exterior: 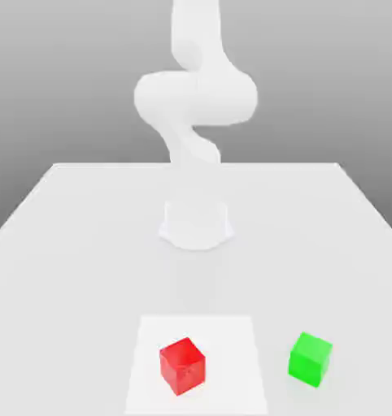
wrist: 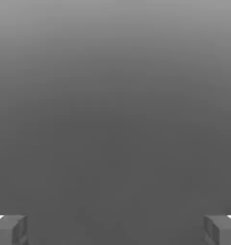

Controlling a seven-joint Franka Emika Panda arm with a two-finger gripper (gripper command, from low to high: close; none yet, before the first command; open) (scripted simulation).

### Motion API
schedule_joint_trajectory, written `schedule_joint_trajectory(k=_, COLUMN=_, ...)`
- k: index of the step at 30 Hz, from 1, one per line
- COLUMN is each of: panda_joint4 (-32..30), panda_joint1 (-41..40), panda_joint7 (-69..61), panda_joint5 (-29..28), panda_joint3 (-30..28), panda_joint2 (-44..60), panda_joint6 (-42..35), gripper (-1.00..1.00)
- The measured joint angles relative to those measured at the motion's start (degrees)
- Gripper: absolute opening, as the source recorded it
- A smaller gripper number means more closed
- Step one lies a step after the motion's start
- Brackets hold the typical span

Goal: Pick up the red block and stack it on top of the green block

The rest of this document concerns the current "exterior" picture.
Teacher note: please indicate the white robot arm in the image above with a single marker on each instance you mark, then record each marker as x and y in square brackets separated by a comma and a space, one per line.
[196, 97]

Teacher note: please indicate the small red cube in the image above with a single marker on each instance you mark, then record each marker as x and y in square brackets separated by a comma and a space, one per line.
[182, 366]

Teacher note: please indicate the small green cube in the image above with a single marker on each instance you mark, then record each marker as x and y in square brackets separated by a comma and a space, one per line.
[310, 359]

